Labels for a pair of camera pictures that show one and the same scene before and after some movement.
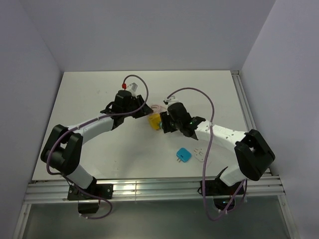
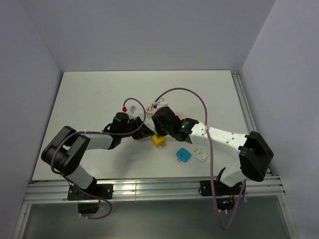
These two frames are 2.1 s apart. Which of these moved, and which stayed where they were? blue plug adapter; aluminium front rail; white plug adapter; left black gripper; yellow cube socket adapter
Moved: left black gripper; yellow cube socket adapter
Stayed: white plug adapter; blue plug adapter; aluminium front rail
